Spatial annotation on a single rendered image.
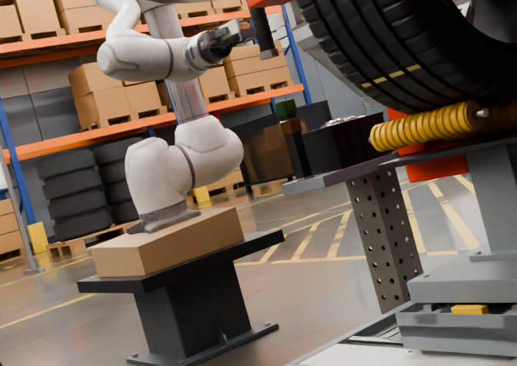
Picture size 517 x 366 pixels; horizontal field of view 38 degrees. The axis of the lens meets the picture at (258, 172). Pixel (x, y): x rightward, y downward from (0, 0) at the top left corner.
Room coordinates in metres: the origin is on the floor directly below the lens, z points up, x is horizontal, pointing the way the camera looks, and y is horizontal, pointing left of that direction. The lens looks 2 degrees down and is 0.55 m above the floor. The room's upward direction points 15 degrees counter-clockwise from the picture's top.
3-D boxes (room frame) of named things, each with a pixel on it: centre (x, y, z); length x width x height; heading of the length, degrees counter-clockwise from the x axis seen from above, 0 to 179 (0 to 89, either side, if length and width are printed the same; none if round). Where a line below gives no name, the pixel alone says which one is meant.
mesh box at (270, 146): (10.46, -0.46, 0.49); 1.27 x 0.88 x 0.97; 35
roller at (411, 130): (1.46, -0.33, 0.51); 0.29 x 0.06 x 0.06; 37
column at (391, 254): (2.06, -0.30, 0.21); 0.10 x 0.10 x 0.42; 37
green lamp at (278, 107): (1.93, -0.11, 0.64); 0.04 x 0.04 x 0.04; 37
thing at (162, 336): (2.38, 0.32, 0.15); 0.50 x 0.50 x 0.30; 35
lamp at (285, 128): (1.93, -0.11, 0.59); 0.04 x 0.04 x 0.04; 37
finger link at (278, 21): (1.76, -0.13, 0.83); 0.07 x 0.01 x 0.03; 37
